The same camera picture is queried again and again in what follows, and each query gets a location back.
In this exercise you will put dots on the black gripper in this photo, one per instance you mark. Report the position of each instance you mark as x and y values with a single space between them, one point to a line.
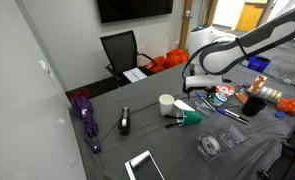
208 90

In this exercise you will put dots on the green plastic cup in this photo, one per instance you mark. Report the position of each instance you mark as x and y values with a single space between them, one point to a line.
186 117

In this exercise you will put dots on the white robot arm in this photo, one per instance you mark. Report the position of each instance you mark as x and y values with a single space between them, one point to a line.
213 52

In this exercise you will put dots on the white paper cup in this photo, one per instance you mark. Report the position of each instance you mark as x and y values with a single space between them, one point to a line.
166 103

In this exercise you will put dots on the white paper slip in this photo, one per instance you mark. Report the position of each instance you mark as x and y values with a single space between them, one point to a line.
182 105

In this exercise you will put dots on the teal white round tin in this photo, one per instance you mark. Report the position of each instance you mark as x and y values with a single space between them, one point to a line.
217 98

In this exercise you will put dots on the orange bag on floor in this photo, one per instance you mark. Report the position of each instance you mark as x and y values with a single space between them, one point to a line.
172 58

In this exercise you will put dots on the blue marker pen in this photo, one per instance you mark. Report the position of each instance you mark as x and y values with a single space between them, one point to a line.
231 116

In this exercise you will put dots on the red white round tin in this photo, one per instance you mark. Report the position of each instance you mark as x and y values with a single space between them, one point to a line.
226 89

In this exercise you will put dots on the black marker pen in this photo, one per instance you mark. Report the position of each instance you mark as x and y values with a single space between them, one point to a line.
236 115

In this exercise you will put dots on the paper sheet on chair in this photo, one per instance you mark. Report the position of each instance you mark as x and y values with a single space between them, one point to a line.
134 75

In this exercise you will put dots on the grey table cloth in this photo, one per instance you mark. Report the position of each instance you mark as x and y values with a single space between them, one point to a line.
174 149

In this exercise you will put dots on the clear acrylic square plate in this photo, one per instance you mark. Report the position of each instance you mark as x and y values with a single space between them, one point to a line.
233 135

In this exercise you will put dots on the black mug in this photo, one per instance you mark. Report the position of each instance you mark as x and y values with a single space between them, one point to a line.
253 106

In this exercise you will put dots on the black tape dispenser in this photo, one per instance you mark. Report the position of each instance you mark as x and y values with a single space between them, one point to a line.
124 124

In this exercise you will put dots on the orange patterned card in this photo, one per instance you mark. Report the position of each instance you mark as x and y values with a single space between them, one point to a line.
257 84

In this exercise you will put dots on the black office chair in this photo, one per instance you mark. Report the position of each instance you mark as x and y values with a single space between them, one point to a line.
122 53

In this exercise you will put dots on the blue bin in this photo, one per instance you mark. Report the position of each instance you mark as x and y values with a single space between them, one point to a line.
258 63

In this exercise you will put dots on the blue oval eraser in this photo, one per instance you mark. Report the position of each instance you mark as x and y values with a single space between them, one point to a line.
279 114

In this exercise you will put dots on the purple folded umbrella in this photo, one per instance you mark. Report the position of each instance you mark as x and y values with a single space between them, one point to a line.
83 109

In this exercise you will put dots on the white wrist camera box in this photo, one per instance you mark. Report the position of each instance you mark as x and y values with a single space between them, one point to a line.
203 81

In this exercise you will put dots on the black tablet white frame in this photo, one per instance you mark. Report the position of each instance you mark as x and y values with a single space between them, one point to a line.
143 167

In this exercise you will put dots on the wall television screen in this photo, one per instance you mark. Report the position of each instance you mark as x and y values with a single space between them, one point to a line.
119 10

